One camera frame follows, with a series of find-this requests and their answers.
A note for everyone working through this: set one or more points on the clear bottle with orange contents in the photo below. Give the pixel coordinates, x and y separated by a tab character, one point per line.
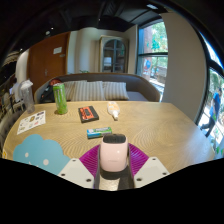
113	109

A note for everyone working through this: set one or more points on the arched glass-door cabinet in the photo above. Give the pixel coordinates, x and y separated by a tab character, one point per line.
113	54

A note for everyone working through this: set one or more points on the clear plastic water bottle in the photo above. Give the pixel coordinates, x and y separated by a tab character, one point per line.
28	98

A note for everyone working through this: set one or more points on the light blue cloud-shaped mouse pad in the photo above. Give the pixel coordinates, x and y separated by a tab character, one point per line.
38	153

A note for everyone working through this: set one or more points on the green and blue small pack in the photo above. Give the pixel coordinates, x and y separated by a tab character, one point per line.
96	132

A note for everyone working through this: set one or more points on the striped cushion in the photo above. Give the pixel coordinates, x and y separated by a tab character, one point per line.
68	90
116	90
88	91

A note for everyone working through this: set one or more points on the green drink can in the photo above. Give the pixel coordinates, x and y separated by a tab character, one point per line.
60	99

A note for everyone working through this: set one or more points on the person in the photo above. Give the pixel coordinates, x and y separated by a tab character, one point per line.
213	110

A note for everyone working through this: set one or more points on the pink and black computer mouse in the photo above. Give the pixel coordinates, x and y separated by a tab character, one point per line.
114	155

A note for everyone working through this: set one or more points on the white sticker sheet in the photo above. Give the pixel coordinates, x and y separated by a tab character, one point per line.
31	122

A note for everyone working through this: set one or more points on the black box with orange print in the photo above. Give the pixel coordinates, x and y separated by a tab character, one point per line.
88	114

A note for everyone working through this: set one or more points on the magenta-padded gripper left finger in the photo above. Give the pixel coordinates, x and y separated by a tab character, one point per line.
78	171

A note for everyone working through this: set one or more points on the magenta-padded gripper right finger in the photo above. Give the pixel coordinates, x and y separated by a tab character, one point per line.
150	170

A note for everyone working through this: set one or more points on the black and red backpack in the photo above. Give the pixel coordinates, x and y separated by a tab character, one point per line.
46	95

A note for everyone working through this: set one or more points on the brown wooden door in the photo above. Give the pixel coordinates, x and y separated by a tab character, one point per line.
46	66

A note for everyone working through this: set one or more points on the grey curved sofa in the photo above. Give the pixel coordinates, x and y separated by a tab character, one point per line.
141	86

